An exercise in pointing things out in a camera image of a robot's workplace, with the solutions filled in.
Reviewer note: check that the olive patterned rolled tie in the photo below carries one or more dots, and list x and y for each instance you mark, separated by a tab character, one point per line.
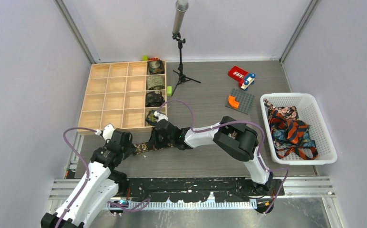
155	82

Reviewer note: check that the white plastic basket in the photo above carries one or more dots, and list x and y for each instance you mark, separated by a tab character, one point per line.
309	112

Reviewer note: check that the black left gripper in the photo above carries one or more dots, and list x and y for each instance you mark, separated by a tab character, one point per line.
130	149

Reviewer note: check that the wooden compartment tray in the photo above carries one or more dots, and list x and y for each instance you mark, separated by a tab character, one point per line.
115	94

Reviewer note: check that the black beige floral rolled tie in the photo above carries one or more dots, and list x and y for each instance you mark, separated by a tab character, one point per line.
154	99

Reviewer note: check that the blue patterned tie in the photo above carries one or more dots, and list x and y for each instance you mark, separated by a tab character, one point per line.
280	139

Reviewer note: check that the dark gold rolled tie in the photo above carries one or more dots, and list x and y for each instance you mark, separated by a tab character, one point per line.
156	67

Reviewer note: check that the orange navy striped tie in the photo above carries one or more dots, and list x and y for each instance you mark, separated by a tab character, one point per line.
295	130

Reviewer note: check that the pink floral dark tie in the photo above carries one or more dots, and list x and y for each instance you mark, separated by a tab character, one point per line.
288	112

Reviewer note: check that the brown floral black tie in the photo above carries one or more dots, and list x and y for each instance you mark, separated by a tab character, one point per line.
144	147

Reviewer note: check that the grey building baseplate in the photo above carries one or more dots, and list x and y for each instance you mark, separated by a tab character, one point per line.
246	100

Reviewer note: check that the navy yellow floral rolled tie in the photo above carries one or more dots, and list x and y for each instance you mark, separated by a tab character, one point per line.
151	119

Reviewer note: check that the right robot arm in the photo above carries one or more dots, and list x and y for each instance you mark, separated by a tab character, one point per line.
234	137

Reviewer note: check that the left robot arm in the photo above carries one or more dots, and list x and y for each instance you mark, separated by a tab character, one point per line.
100	183

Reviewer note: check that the red toy truck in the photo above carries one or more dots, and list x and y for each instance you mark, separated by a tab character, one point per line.
243	77

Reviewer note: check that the grey microphone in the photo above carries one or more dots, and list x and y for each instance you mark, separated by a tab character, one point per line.
181	7

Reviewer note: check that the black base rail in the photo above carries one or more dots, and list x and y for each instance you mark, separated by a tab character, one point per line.
191	190

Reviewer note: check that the orange curved block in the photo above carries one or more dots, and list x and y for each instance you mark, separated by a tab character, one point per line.
232	102

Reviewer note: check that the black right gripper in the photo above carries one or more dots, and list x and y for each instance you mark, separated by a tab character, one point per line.
153	143

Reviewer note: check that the small red orange blocks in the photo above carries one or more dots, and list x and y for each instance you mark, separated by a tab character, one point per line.
153	59

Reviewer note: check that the black microphone tripod stand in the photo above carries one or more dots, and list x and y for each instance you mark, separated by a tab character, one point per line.
182	78

